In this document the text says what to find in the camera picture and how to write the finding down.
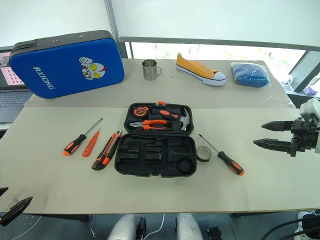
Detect steel mug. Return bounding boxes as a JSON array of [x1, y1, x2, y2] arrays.
[[141, 58, 163, 81]]

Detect orange black utility knife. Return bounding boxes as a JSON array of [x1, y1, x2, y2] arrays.
[[91, 130, 123, 171]]

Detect blue cloth in plastic bag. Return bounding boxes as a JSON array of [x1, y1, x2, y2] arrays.
[[230, 61, 272, 89]]

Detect grey laptop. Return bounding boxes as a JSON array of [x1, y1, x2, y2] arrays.
[[0, 46, 35, 125]]

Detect claw hammer black orange handle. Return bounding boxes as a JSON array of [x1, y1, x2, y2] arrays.
[[149, 107, 192, 132]]

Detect black tool case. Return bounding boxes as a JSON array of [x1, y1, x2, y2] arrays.
[[114, 100, 198, 179]]

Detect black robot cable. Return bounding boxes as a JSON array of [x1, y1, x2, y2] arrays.
[[259, 217, 320, 240]]

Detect black table frame bar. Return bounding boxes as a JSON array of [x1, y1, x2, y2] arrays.
[[24, 213, 93, 223]]

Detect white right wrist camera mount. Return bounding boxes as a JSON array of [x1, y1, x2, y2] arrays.
[[299, 97, 320, 131]]

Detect orange voltage tester pen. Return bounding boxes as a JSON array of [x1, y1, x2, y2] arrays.
[[82, 127, 102, 158]]

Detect thin white cable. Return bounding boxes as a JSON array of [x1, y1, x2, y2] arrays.
[[143, 213, 166, 240]]

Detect screwdriver black orange handle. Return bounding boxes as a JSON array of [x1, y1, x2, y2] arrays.
[[62, 117, 104, 157], [198, 133, 245, 177]]

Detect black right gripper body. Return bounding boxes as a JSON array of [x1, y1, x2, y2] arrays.
[[289, 116, 320, 158]]

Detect grey window frame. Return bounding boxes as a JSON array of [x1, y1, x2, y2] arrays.
[[104, 0, 320, 60]]

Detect black orange tape measure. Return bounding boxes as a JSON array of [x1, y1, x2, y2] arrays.
[[132, 105, 150, 118]]

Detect small purple object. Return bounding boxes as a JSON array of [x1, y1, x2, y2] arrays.
[[303, 85, 319, 95]]

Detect orange handled pliers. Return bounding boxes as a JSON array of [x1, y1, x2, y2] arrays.
[[128, 119, 168, 131]]

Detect black electrical tape roll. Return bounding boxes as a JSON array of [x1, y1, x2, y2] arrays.
[[195, 145, 213, 163]]

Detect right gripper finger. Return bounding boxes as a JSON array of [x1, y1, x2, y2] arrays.
[[252, 138, 294, 152], [261, 120, 294, 133]]

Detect small black box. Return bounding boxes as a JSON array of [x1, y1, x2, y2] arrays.
[[207, 226, 223, 240]]

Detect blue padded cartoon case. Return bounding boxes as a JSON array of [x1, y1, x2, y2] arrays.
[[8, 29, 126, 100]]

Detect white rounded robot leg shell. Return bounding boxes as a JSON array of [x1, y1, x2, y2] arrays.
[[107, 213, 146, 240], [176, 212, 205, 240]]

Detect yellow canvas sneaker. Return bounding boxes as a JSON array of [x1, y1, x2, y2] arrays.
[[175, 52, 228, 87]]

